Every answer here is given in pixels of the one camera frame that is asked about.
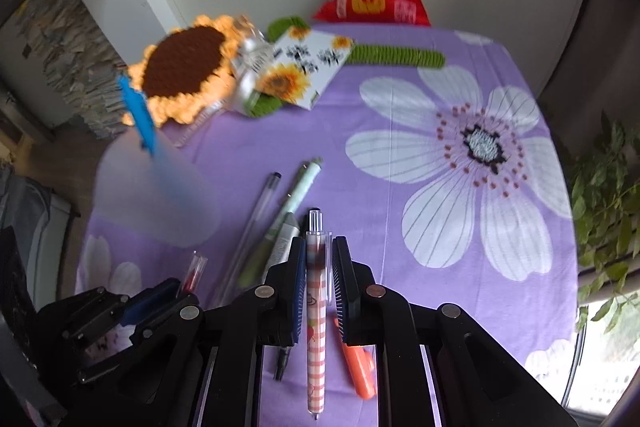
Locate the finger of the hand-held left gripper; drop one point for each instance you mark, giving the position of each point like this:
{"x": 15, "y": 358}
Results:
{"x": 125, "y": 352}
{"x": 150, "y": 302}

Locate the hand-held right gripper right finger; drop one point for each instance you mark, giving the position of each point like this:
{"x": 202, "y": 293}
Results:
{"x": 342, "y": 292}

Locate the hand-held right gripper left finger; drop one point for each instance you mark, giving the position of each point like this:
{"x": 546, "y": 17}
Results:
{"x": 298, "y": 292}

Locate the pink checked pen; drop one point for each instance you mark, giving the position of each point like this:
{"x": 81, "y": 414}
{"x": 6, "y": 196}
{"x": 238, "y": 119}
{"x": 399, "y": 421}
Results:
{"x": 316, "y": 307}

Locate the grey marker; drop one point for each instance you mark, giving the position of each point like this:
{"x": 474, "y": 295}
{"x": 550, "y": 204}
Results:
{"x": 285, "y": 237}

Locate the black pen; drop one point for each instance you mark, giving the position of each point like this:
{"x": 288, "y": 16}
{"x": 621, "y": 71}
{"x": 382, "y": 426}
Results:
{"x": 281, "y": 364}

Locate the orange highlighter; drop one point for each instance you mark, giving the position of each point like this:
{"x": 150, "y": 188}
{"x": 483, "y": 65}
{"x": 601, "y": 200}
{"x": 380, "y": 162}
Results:
{"x": 361, "y": 369}

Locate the clear pen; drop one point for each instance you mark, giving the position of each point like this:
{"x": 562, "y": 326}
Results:
{"x": 255, "y": 217}

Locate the mint green pen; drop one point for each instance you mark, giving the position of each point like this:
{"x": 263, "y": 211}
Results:
{"x": 292, "y": 197}

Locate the translucent white pen cup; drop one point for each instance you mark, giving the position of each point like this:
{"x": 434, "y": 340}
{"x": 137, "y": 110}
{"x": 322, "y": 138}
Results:
{"x": 150, "y": 202}

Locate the blue pen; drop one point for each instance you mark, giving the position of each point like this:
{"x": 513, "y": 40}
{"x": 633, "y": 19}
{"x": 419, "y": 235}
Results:
{"x": 142, "y": 122}

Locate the small red capped pen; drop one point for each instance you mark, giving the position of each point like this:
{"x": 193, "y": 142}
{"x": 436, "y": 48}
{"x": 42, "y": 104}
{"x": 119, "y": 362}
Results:
{"x": 194, "y": 272}

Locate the purple floral tablecloth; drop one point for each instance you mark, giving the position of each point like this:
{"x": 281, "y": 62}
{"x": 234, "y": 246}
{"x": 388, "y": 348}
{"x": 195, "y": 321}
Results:
{"x": 350, "y": 132}

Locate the clear plastic ruler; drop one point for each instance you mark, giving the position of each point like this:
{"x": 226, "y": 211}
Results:
{"x": 202, "y": 127}

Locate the crochet sunflower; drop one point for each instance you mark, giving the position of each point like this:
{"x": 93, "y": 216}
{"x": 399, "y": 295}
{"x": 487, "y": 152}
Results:
{"x": 182, "y": 67}

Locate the clear plastic flower wrap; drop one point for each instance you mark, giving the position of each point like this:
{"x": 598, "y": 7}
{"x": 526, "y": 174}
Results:
{"x": 250, "y": 57}

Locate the green potted plant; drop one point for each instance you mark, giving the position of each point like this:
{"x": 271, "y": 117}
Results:
{"x": 607, "y": 207}

